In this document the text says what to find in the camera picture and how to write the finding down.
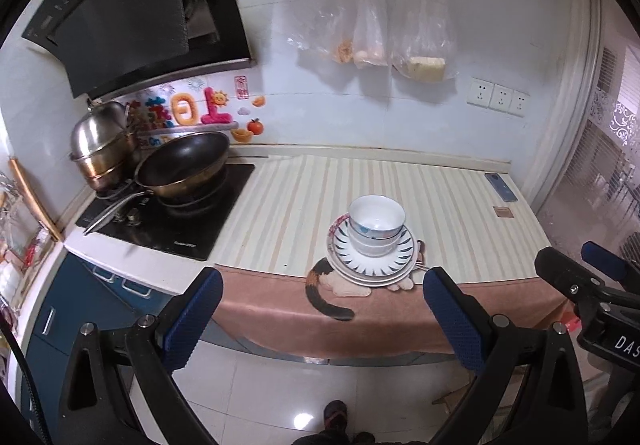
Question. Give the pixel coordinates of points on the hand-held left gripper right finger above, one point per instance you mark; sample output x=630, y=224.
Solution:
x=455, y=320

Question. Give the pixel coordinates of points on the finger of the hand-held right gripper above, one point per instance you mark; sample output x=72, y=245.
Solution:
x=560, y=267
x=602, y=255

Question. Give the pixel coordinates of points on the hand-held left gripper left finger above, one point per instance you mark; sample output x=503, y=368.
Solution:
x=192, y=320

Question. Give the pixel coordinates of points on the small brown card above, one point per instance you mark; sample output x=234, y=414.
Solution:
x=502, y=211

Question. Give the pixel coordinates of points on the black glass stove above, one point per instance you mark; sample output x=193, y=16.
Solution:
x=200, y=230

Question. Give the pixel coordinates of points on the blue smartphone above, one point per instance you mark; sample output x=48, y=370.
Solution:
x=501, y=187

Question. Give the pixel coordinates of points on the frosted glass door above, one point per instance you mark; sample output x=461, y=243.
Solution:
x=600, y=150

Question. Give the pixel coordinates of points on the blue kitchen cabinet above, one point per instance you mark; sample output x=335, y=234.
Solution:
x=75, y=295

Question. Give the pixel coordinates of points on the striped cloth with cat print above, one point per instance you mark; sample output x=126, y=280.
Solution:
x=300, y=205

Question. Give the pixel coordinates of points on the gold ingot sticker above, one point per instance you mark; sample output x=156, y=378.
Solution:
x=242, y=135

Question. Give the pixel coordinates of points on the wooden stick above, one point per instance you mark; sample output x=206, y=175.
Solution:
x=35, y=197

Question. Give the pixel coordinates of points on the stainless steel steamer pot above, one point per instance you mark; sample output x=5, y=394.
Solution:
x=100, y=140

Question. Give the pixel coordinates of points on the orange fruit sticker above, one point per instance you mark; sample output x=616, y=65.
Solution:
x=255, y=126

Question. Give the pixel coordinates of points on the pink digit sticker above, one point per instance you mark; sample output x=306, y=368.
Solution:
x=215, y=110

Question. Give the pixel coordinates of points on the sun sticker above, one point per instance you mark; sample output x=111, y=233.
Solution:
x=219, y=98

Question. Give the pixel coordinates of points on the small orange ingot sticker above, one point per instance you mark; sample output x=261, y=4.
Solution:
x=258, y=101

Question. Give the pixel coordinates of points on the red stamp sticker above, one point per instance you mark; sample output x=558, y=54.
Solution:
x=241, y=86

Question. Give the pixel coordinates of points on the plastic bag with white block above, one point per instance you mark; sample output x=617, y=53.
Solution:
x=425, y=40

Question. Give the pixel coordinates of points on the black range hood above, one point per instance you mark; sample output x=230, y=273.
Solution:
x=125, y=15

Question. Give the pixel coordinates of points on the plastic bag with orange food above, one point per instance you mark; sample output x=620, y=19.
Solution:
x=332, y=25

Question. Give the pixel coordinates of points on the white wall socket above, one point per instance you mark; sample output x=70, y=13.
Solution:
x=481, y=92
x=501, y=98
x=519, y=104

